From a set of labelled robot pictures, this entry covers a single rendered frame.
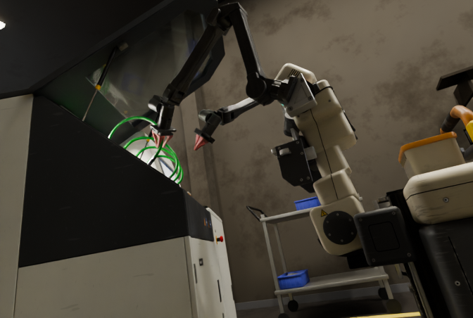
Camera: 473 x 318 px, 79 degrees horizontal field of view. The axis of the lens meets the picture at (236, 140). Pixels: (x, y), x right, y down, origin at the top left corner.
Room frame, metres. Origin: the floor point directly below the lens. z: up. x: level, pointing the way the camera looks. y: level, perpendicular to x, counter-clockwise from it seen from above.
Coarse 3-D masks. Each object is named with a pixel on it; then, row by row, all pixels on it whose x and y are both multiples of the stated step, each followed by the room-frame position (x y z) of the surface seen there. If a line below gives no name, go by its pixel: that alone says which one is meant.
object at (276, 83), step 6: (294, 78) 0.82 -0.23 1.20; (276, 84) 0.87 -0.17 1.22; (282, 84) 0.86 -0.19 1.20; (288, 84) 0.83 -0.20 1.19; (294, 84) 0.85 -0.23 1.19; (270, 90) 0.89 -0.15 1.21; (276, 90) 0.88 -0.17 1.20; (282, 90) 0.86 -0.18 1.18; (288, 90) 0.83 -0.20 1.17; (276, 96) 0.90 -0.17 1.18; (282, 96) 0.84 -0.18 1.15; (288, 96) 0.85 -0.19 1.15; (282, 102) 0.90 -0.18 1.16; (288, 102) 0.87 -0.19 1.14
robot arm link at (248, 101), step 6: (240, 102) 1.40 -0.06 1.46; (246, 102) 1.40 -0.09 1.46; (252, 102) 1.42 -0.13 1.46; (234, 108) 1.35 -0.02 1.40; (240, 108) 1.38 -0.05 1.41; (246, 108) 1.41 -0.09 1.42; (228, 114) 1.33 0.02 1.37; (234, 114) 1.37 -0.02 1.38; (240, 114) 1.40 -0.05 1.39; (228, 120) 1.36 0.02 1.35
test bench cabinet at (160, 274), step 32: (96, 256) 1.00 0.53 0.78; (128, 256) 1.00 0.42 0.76; (160, 256) 1.01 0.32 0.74; (192, 256) 1.02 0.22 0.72; (32, 288) 1.00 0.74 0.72; (64, 288) 1.00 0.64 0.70; (96, 288) 1.00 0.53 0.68; (128, 288) 1.00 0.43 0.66; (160, 288) 1.01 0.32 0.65; (192, 288) 1.01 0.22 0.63
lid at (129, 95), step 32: (192, 0) 1.04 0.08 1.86; (128, 32) 0.99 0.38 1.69; (160, 32) 1.12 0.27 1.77; (192, 32) 1.25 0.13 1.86; (96, 64) 1.04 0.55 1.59; (128, 64) 1.17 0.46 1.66; (160, 64) 1.31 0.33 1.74; (64, 96) 1.09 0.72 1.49; (96, 96) 1.21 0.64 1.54; (128, 96) 1.38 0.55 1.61; (96, 128) 1.42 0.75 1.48; (128, 128) 1.61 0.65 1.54
